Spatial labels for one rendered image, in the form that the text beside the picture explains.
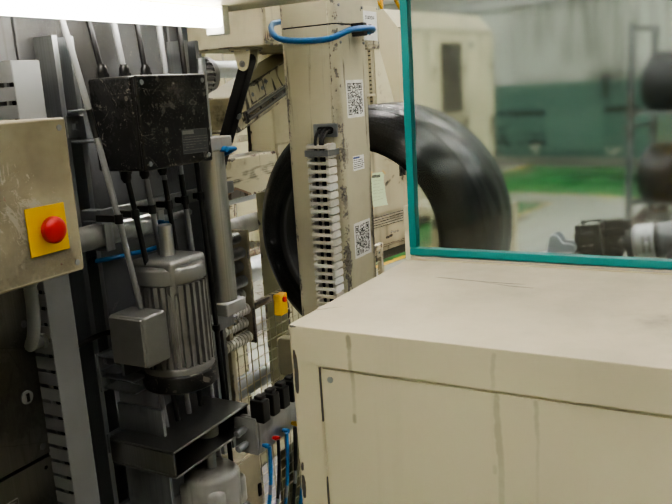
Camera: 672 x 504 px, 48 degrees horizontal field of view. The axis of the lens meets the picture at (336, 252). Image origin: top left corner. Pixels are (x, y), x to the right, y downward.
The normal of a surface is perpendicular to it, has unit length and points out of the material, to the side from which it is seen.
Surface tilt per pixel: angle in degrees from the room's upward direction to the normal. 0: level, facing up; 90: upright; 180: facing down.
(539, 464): 90
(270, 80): 90
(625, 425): 90
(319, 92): 90
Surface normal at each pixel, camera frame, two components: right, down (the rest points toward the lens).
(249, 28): -0.48, 0.22
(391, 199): 0.77, 0.09
